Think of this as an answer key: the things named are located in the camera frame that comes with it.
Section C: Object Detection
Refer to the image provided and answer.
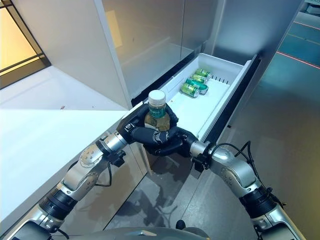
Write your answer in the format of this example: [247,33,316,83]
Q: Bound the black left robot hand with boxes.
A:
[119,103,180,146]

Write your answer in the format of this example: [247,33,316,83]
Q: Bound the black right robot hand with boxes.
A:
[144,126,198,158]

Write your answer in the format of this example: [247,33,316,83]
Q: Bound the yellow tea bottle white cap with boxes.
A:
[144,90,174,133]

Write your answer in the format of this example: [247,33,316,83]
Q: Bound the white fridge drawer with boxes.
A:
[130,51,261,180]

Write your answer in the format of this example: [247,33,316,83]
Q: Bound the stainless steel fridge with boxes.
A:
[99,0,261,181]

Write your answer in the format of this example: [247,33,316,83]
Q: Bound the green drink can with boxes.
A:
[179,83,201,98]
[194,68,212,79]
[190,73,210,85]

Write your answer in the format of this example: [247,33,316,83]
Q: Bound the dark green can teal end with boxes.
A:
[184,77,209,95]

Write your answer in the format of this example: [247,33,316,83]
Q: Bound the white tall cabinet panel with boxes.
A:
[11,0,134,112]

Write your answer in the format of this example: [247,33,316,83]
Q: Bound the silver robot legs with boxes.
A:
[56,226,209,240]

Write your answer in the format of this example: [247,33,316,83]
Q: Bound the white counter cabinet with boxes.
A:
[0,65,151,237]

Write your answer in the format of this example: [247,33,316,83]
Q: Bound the silver tall side panel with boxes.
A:
[203,0,310,130]

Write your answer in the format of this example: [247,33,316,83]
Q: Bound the black framed window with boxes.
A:
[0,0,53,90]

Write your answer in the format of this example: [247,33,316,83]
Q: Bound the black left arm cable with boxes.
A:
[96,149,126,188]

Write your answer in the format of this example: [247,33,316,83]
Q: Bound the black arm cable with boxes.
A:
[96,149,126,188]
[233,140,286,209]

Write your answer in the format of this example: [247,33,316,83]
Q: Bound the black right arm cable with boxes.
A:
[233,140,286,209]

